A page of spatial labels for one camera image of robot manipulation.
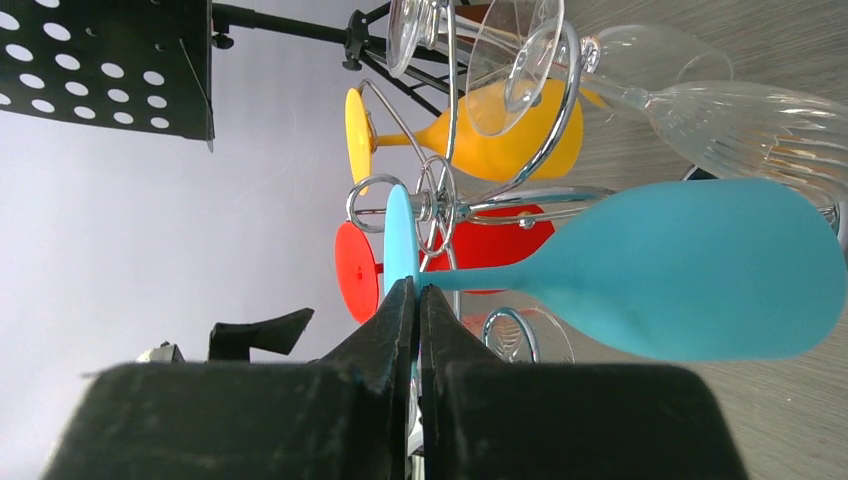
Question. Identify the clear ribbed wine glass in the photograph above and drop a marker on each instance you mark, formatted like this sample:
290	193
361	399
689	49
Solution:
728	128

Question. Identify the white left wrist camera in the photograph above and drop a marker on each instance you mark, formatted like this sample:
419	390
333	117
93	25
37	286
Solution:
164	353

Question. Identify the blue wine glass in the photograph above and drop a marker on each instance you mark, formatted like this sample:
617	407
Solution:
703	271

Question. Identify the chrome wine glass rack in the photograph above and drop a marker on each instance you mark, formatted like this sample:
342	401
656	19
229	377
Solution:
458	197

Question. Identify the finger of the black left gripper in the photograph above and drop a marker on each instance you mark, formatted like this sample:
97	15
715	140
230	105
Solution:
234	342

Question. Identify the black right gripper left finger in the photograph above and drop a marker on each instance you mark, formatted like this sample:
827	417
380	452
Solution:
343	416

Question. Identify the yellow wine glass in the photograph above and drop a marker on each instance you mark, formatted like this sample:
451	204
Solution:
495	159

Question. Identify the black music stand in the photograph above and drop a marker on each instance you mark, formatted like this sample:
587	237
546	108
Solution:
143	66

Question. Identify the red wine glass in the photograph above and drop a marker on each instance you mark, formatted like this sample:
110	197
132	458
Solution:
475	246

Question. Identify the clear wine glass rear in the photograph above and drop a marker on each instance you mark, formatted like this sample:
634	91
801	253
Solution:
495	38

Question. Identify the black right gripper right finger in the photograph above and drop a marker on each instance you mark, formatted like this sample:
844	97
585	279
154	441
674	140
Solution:
488	419

